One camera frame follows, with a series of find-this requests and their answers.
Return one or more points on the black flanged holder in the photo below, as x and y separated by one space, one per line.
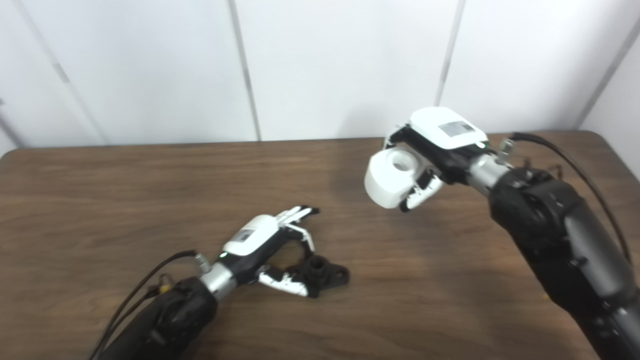
322 275

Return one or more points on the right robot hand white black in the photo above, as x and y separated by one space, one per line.
445 137

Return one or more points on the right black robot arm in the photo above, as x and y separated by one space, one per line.
555 235

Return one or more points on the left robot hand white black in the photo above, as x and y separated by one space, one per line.
255 240

